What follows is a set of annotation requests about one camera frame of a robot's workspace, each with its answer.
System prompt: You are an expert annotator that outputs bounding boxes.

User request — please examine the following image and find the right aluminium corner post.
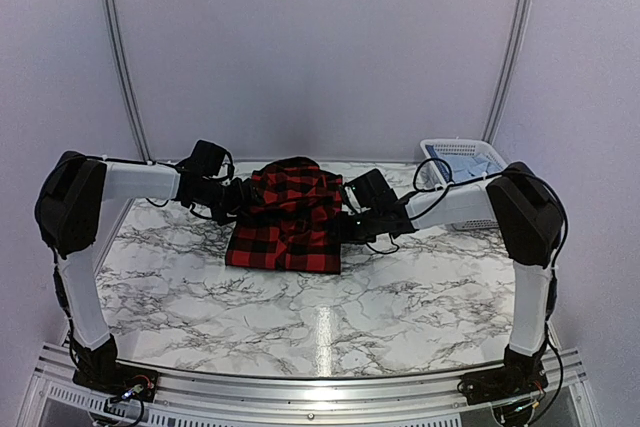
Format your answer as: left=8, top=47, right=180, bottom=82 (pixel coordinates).
left=482, top=0, right=532, bottom=144

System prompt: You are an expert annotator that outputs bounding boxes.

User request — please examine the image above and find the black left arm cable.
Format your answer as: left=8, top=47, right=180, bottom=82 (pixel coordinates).
left=144, top=149, right=239, bottom=221

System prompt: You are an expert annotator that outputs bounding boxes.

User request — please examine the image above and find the aluminium front frame rail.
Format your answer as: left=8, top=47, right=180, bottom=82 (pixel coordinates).
left=17, top=344, right=602, bottom=426

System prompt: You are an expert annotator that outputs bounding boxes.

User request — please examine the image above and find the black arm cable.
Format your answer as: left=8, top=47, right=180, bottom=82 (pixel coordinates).
left=144, top=149, right=239, bottom=221
left=364, top=157, right=571, bottom=258

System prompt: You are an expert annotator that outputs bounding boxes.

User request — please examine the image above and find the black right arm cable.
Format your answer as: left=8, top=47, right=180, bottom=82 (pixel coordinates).
left=364, top=157, right=571, bottom=258

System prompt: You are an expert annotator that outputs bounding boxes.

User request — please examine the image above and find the red black plaid shirt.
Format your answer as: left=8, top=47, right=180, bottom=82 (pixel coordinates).
left=225, top=157, right=343, bottom=275

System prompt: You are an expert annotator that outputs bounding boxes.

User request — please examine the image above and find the light blue shirt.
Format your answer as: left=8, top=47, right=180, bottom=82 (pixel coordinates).
left=435, top=153, right=503, bottom=183

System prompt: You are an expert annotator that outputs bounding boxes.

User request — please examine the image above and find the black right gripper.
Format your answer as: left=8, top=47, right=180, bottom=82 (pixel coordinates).
left=327, top=207, right=382, bottom=245

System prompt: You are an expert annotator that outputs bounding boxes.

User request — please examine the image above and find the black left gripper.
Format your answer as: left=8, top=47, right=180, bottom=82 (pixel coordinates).
left=192, top=176, right=264, bottom=225

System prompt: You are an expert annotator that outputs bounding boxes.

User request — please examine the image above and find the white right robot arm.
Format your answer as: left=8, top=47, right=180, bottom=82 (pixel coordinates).
left=330, top=162, right=568, bottom=395

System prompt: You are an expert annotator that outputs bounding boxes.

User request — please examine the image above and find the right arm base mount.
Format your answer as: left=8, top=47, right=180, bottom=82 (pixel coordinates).
left=457, top=344, right=548, bottom=405

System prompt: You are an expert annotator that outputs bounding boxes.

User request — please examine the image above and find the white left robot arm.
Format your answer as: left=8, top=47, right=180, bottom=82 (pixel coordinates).
left=34, top=140, right=257, bottom=351

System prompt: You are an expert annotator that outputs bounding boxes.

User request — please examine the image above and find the aluminium corner post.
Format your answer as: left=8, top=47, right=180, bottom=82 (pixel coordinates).
left=94, top=0, right=156, bottom=171
left=482, top=0, right=532, bottom=144

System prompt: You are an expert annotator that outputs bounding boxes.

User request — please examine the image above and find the white plastic basket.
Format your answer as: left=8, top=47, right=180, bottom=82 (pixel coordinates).
left=418, top=138, right=509, bottom=231

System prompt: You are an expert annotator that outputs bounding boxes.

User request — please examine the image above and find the left aluminium corner post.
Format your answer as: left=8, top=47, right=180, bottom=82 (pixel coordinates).
left=94, top=0, right=156, bottom=171

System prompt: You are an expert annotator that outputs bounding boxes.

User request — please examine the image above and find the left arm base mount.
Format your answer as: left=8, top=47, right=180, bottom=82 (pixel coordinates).
left=69, top=336, right=159, bottom=402

